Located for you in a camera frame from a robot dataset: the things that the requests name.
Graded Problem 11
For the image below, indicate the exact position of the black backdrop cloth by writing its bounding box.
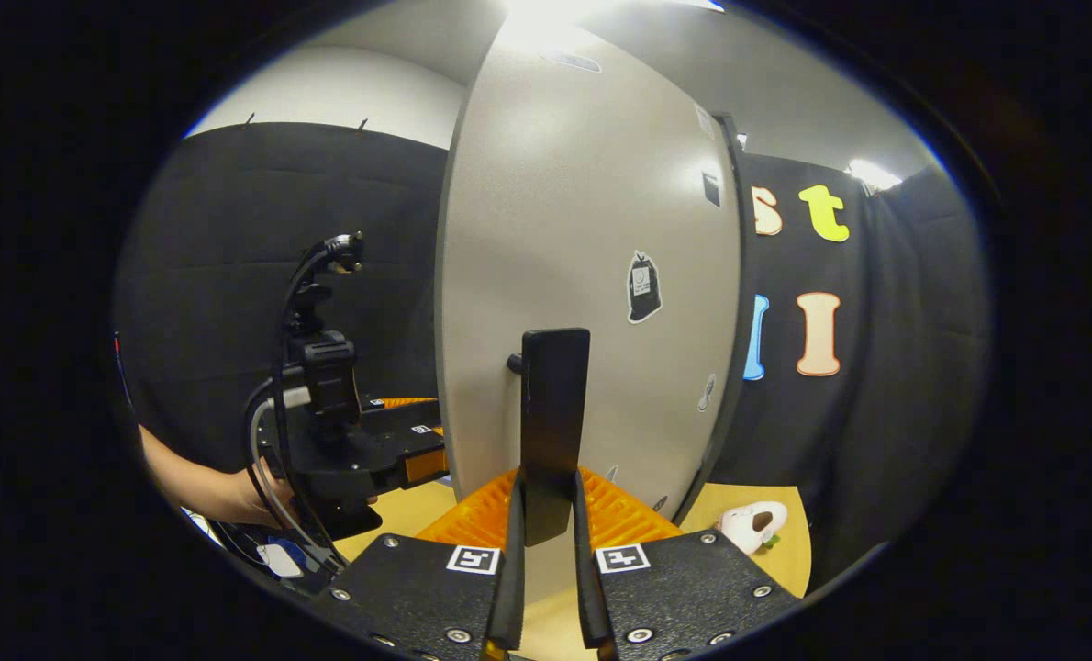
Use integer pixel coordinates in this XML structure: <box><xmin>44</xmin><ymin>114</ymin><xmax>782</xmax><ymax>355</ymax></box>
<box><xmin>113</xmin><ymin>121</ymin><xmax>451</xmax><ymax>478</ymax></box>
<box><xmin>693</xmin><ymin>151</ymin><xmax>995</xmax><ymax>588</ymax></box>

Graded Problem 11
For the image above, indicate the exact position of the small ceiling light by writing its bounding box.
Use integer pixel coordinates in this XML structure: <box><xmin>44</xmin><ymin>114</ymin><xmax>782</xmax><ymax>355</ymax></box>
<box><xmin>845</xmin><ymin>158</ymin><xmax>905</xmax><ymax>193</ymax></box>

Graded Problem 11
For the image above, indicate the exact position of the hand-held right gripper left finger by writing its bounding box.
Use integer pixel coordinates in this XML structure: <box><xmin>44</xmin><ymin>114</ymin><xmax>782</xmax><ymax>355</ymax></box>
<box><xmin>312</xmin><ymin>468</ymin><xmax>529</xmax><ymax>661</ymax></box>

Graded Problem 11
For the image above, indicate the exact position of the black door handle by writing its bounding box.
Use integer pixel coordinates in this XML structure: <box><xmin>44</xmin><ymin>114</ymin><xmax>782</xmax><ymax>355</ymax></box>
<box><xmin>507</xmin><ymin>328</ymin><xmax>593</xmax><ymax>548</ymax></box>

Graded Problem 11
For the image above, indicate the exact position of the white plush toy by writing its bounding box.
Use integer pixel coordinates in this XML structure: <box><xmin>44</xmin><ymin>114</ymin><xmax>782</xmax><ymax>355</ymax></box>
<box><xmin>716</xmin><ymin>500</ymin><xmax>789</xmax><ymax>555</ymax></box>

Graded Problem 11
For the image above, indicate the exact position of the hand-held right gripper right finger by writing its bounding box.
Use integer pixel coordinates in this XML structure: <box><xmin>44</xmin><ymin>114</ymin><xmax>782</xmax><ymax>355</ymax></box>
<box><xmin>572</xmin><ymin>466</ymin><xmax>804</xmax><ymax>661</ymax></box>

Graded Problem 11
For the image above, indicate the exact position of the grey cable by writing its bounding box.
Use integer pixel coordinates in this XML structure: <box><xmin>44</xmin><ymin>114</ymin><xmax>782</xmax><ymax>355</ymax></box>
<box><xmin>247</xmin><ymin>387</ymin><xmax>327</xmax><ymax>572</ymax></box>

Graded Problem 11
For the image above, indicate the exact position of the beige cabinet door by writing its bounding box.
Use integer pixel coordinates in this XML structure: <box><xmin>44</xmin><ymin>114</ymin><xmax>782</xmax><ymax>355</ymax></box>
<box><xmin>434</xmin><ymin>17</ymin><xmax>747</xmax><ymax>593</ymax></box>

